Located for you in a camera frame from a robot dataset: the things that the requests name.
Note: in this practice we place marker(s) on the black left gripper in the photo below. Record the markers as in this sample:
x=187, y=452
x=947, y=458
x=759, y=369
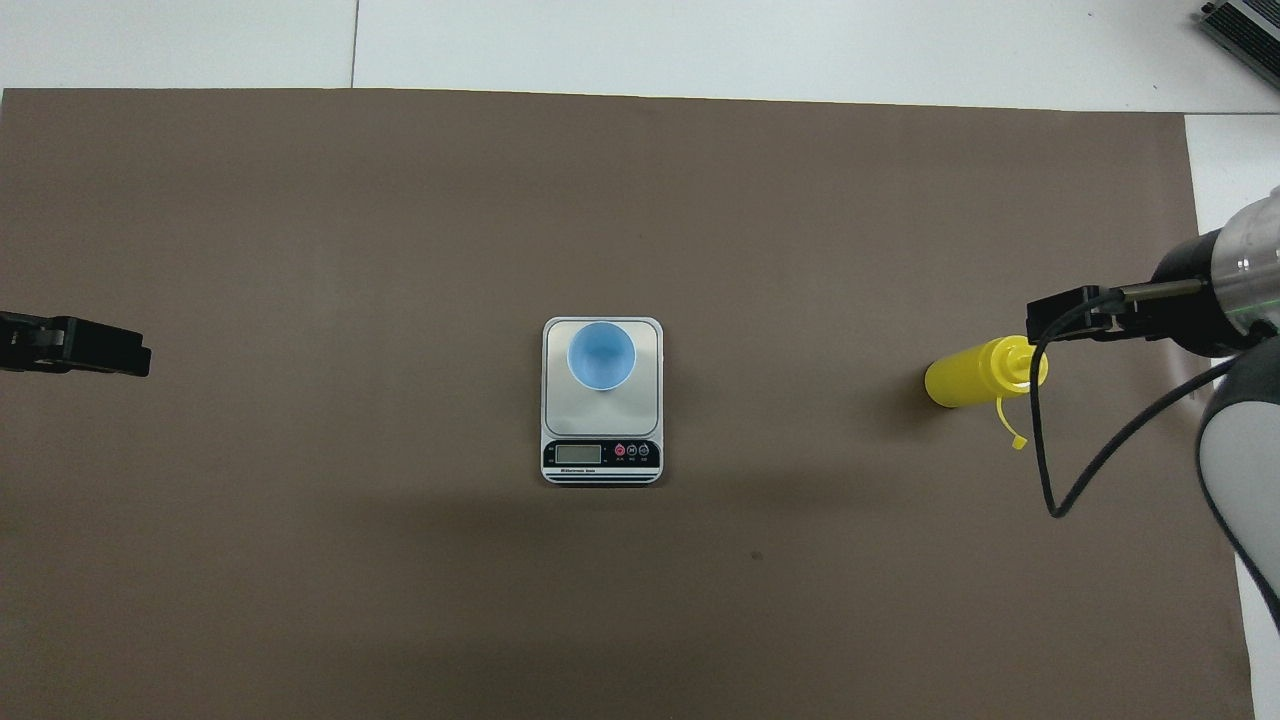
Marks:
x=20, y=345

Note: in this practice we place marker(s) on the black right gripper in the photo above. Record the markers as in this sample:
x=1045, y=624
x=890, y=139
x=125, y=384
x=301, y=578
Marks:
x=1185, y=315

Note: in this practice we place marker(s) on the yellow squeeze seasoning bottle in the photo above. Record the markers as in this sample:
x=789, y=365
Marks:
x=965, y=378

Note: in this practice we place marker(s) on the light blue plastic cup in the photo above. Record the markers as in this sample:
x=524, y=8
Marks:
x=600, y=355

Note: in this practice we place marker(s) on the silver digital kitchen scale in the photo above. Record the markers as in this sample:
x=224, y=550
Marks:
x=600, y=420

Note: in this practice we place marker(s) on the grey ribbed metal device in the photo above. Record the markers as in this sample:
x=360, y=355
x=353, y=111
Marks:
x=1250, y=25

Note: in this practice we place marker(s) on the brown table mat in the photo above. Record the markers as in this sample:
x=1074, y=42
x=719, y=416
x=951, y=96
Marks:
x=600, y=200

